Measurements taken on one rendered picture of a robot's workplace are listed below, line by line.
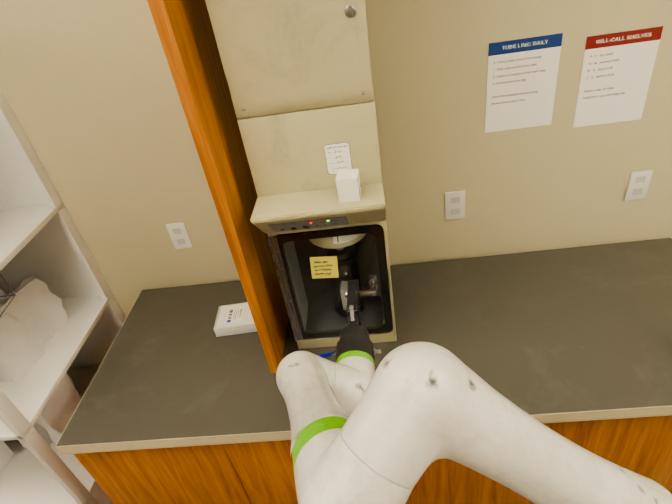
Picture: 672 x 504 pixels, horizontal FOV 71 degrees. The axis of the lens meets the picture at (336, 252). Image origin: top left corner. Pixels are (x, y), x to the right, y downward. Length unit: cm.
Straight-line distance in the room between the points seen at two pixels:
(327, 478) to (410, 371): 16
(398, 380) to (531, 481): 22
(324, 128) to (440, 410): 74
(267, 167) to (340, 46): 33
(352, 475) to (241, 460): 101
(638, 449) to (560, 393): 34
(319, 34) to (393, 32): 48
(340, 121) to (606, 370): 100
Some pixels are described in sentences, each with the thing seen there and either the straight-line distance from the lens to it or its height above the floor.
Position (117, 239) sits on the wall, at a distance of 200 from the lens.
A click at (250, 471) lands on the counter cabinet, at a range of 163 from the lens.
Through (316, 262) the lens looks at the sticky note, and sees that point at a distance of 130.
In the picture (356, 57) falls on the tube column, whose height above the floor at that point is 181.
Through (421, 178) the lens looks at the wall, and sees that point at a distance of 168.
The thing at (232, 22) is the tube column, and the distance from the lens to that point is 109.
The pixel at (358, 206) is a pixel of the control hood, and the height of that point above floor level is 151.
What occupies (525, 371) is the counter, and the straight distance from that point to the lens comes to 147.
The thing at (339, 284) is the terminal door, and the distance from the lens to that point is 135.
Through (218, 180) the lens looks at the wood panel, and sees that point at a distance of 112.
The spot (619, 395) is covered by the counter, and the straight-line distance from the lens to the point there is 148.
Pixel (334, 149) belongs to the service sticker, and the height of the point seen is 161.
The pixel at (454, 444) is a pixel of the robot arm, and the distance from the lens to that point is 61.
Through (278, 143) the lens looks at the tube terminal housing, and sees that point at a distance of 115.
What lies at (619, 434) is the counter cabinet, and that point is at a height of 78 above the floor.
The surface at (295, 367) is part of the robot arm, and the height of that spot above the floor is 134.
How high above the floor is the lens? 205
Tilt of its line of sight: 35 degrees down
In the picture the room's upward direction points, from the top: 10 degrees counter-clockwise
